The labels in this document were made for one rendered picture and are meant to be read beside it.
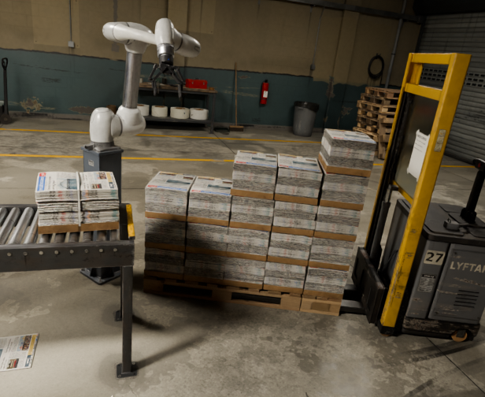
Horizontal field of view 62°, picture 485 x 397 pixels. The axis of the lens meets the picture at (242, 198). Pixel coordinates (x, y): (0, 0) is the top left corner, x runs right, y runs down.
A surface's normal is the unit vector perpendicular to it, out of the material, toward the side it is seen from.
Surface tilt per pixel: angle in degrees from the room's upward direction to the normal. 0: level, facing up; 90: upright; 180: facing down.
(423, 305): 90
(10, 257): 90
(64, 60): 90
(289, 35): 90
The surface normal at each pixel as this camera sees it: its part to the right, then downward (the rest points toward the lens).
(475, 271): -0.05, 0.34
